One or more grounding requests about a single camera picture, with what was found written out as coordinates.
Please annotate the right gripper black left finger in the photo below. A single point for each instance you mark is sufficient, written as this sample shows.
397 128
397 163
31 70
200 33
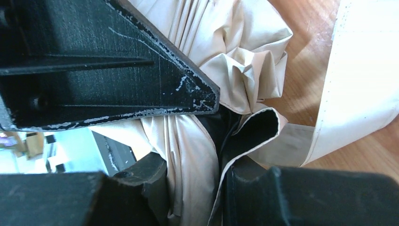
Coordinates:
71 199

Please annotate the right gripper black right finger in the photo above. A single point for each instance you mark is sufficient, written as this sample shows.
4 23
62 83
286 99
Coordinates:
287 196

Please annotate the black and beige folding umbrella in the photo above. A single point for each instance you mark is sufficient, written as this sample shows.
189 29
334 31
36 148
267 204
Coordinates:
241 46

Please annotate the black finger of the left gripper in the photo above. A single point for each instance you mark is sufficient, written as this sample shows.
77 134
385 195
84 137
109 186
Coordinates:
149 175
68 64

